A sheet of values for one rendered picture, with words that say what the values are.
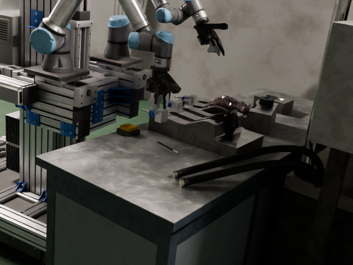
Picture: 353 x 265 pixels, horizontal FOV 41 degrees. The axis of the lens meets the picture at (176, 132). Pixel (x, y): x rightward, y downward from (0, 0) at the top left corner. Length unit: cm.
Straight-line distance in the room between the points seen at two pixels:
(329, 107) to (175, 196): 61
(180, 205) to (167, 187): 14
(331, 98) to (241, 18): 356
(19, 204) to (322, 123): 182
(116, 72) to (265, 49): 260
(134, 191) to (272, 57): 350
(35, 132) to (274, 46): 294
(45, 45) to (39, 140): 76
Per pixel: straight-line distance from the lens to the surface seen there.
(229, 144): 213
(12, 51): 272
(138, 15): 221
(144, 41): 209
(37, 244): 261
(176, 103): 245
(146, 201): 169
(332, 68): 162
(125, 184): 179
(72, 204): 194
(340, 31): 161
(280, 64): 503
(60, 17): 217
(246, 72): 515
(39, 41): 220
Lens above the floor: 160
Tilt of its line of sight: 20 degrees down
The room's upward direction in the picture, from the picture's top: 7 degrees clockwise
